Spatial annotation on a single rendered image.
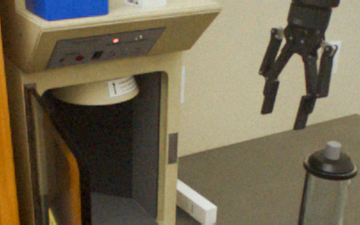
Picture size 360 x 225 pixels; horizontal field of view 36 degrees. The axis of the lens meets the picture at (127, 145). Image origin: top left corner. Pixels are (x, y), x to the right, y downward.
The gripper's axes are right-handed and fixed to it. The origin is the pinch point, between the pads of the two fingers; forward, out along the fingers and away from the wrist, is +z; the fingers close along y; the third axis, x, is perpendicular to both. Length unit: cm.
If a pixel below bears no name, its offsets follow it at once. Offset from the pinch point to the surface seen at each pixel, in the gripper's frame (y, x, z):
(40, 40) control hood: -10, -50, -14
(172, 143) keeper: -12.7, -16.6, 10.2
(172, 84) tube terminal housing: -13.8, -18.2, -2.3
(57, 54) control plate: -12.3, -45.5, -10.8
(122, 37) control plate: -8.9, -35.6, -13.8
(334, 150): 7.8, 8.9, 7.5
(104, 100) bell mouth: -17.5, -31.4, 0.7
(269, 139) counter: -38, 52, 33
